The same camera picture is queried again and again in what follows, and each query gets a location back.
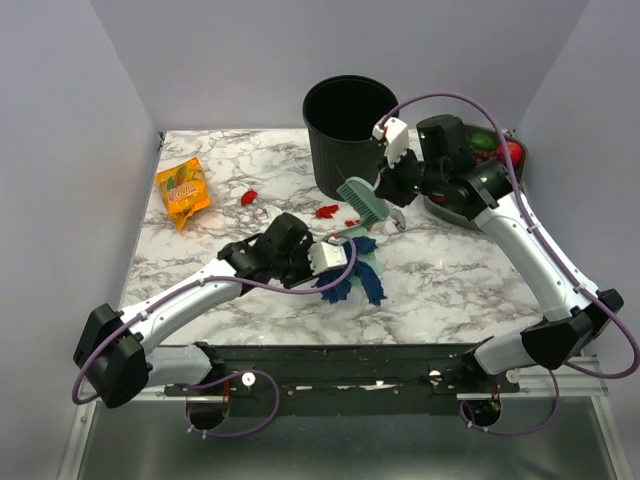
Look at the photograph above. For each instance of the orange snack bag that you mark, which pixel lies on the orange snack bag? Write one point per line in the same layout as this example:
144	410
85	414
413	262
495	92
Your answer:
183	191

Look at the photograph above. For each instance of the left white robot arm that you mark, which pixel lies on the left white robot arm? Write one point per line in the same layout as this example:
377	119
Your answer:
121	352

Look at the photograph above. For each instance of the green lime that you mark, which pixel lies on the green lime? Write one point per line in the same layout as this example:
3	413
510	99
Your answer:
482	141

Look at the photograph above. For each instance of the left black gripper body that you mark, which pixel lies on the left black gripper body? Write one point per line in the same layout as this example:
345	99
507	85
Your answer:
297	269

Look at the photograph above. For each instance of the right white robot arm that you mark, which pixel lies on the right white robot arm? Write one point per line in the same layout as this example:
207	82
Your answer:
575	310

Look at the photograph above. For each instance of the dark grey fruit tray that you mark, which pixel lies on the dark grey fruit tray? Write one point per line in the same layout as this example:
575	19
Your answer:
445	148

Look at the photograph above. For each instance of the green plastic dustpan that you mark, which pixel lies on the green plastic dustpan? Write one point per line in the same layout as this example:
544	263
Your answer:
345	238

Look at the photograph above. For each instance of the green hand brush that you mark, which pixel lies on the green hand brush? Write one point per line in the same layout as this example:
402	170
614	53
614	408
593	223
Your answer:
360	195

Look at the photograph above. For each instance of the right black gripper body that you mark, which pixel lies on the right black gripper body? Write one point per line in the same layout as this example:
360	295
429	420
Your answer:
406	179

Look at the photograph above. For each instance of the aluminium rail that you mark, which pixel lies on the aluminium rail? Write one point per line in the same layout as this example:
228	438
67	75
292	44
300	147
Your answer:
525	383

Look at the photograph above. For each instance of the black plastic trash bin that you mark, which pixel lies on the black plastic trash bin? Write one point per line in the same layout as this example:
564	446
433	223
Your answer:
340	113

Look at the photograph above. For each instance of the dark blue cloth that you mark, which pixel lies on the dark blue cloth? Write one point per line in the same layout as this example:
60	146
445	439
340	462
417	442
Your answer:
362	274

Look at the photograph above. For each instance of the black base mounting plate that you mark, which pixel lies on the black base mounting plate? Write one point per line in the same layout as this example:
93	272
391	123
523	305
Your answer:
349	380

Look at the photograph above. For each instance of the red apple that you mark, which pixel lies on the red apple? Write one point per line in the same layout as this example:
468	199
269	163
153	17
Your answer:
516	152

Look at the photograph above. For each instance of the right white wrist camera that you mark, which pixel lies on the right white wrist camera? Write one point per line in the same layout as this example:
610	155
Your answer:
394	135

